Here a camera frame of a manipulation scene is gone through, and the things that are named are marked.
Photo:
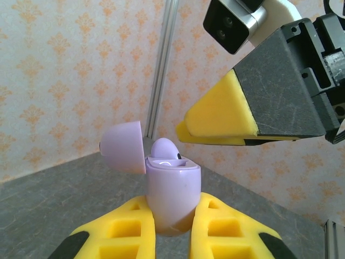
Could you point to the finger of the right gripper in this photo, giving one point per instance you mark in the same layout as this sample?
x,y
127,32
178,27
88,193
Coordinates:
x,y
215,139
269,94

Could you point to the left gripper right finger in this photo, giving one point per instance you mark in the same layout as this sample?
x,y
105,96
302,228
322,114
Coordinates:
x,y
223,237

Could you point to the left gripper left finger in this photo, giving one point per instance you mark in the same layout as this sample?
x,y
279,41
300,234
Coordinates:
x,y
118,237

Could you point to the purple earbud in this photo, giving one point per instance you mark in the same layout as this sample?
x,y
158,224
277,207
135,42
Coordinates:
x,y
164,148

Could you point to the purple earbud charging case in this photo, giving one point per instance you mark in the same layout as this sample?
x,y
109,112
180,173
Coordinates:
x,y
172,194

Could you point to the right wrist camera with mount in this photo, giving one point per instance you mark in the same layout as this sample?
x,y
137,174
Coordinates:
x,y
231,27

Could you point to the aluminium corner post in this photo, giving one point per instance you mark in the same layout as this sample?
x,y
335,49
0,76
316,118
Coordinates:
x,y
161,67

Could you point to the aluminium side rail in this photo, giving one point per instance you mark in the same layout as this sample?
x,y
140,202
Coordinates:
x,y
335,240

